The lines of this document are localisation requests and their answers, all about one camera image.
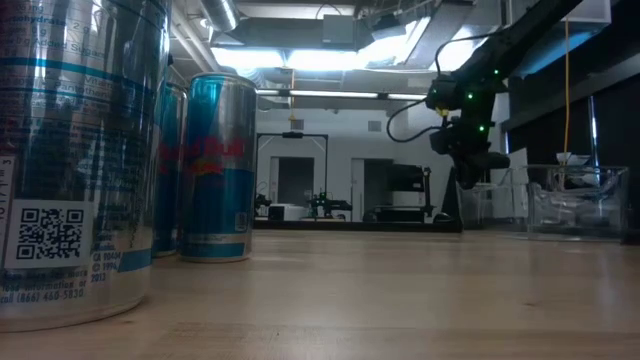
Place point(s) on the clear plastic bin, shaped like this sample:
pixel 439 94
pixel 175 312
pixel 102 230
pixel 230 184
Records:
pixel 575 220

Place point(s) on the blue silver Red Bull can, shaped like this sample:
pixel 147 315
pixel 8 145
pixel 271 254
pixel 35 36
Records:
pixel 172 190
pixel 218 200
pixel 75 150

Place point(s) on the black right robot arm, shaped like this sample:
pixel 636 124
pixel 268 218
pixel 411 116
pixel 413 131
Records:
pixel 515 40

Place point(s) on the black background cabinet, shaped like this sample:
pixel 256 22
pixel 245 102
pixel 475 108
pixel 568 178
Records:
pixel 400 182

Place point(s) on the long fluorescent strip light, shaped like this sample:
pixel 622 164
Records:
pixel 330 94

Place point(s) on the bright ceiling light panel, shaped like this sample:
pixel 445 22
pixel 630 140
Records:
pixel 310 59

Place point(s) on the black frame clamp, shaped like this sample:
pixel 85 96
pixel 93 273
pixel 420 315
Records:
pixel 452 205

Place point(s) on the grey ceiling duct box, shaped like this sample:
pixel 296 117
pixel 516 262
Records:
pixel 340 30

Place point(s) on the black gantry frame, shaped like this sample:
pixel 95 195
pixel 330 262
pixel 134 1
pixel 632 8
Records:
pixel 292 135

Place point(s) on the silver round ventilation duct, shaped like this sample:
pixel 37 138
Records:
pixel 220 12

